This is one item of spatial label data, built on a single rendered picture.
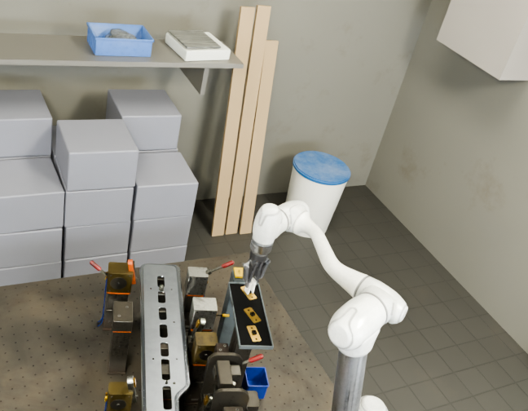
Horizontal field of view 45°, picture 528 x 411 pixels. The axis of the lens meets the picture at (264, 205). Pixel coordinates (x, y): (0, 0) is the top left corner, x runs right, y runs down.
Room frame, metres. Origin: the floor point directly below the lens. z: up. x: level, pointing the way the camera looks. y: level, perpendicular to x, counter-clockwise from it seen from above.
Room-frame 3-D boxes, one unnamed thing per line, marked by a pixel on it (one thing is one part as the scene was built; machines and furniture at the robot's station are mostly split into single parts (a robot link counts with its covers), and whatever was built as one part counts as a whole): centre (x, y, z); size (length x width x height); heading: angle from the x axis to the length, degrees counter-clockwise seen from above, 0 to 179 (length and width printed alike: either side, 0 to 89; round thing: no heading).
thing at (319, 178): (4.42, -0.37, 0.29); 0.47 x 0.47 x 0.58
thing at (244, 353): (1.94, -0.06, 0.92); 0.10 x 0.08 x 0.45; 18
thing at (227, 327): (2.19, 0.02, 0.92); 0.08 x 0.08 x 0.44; 18
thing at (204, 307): (1.99, 0.12, 0.90); 0.13 x 0.08 x 0.41; 108
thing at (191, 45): (3.80, 0.66, 1.52); 0.35 x 0.33 x 0.09; 124
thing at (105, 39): (3.52, 1.07, 1.54); 0.35 x 0.24 x 0.11; 124
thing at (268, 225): (2.08, -0.04, 1.54); 0.13 x 0.11 x 0.16; 146
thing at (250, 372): (1.96, -0.16, 0.75); 0.11 x 0.10 x 0.09; 18
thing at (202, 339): (1.83, 0.08, 0.89); 0.12 x 0.08 x 0.38; 108
